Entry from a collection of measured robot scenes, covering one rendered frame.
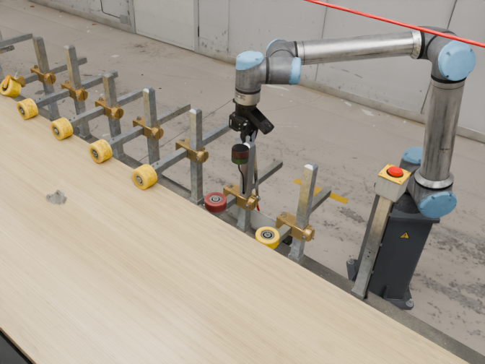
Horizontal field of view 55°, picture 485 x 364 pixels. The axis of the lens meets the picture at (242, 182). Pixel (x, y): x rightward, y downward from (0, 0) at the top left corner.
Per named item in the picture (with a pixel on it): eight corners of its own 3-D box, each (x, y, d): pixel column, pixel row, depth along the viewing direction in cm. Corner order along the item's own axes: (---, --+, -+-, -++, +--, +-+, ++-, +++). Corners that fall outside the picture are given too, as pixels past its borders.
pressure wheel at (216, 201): (213, 211, 180) (214, 188, 173) (230, 220, 176) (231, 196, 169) (200, 222, 175) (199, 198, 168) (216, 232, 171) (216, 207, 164)
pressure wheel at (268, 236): (251, 250, 164) (253, 226, 157) (273, 248, 166) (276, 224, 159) (255, 267, 158) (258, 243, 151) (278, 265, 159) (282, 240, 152)
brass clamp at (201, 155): (185, 146, 192) (185, 136, 189) (210, 159, 186) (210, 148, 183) (174, 152, 188) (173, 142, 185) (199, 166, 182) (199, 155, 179)
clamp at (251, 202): (230, 191, 186) (231, 181, 183) (258, 206, 180) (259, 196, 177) (221, 198, 182) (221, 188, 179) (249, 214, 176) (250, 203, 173)
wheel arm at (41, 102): (114, 74, 240) (113, 68, 238) (118, 76, 238) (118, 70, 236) (24, 110, 208) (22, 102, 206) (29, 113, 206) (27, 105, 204)
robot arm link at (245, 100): (265, 88, 163) (249, 97, 157) (265, 101, 166) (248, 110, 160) (245, 80, 168) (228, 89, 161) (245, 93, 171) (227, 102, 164)
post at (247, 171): (242, 237, 194) (247, 139, 165) (248, 241, 192) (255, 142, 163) (236, 242, 192) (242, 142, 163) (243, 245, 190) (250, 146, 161)
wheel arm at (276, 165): (276, 165, 201) (276, 157, 199) (282, 169, 200) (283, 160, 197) (208, 217, 173) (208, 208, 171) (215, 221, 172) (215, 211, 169)
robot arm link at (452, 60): (439, 193, 208) (465, 27, 162) (456, 219, 194) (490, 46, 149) (405, 198, 209) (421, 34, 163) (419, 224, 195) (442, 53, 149)
